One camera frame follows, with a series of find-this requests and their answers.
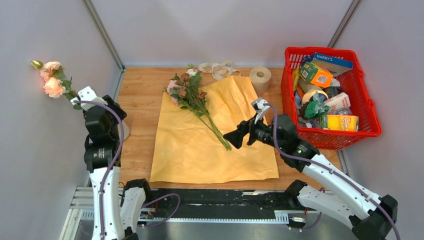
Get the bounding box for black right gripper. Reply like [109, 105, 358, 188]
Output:
[223, 112, 285, 151]

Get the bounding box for orange wrapping paper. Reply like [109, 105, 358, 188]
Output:
[150, 76, 279, 184]

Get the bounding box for peach rose stem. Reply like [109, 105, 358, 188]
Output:
[30, 60, 82, 110]

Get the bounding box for white ribbon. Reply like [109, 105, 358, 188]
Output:
[197, 61, 242, 81]

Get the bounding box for artificial flower bunch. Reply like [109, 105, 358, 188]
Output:
[162, 64, 232, 151]

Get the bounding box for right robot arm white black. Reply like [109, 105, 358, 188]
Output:
[223, 114, 401, 240]

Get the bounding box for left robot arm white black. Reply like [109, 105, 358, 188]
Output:
[83, 95, 153, 240]

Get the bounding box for beige cylindrical vase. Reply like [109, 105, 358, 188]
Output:
[117, 120, 131, 141]

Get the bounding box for round yellow white container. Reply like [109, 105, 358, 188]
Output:
[301, 89, 329, 105]

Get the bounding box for green crumpled bag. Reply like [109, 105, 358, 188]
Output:
[303, 100, 330, 120]

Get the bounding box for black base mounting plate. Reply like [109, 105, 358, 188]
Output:
[143, 188, 305, 220]

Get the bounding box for green orange carton box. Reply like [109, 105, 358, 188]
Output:
[299, 62, 333, 88]

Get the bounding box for yellow orange snack box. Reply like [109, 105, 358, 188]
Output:
[317, 114, 359, 132]

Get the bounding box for blue Harry's box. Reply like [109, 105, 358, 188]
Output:
[307, 52, 354, 77]

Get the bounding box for red plastic shopping basket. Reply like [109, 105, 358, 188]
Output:
[280, 46, 382, 150]

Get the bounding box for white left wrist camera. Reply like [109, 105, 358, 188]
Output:
[70, 86, 108, 111]

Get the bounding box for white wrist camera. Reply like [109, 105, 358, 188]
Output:
[70, 86, 108, 111]
[251, 97, 270, 124]

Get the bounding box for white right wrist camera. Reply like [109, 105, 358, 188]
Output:
[251, 97, 270, 124]

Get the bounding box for aluminium frame rail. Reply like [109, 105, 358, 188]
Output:
[59, 187, 382, 240]

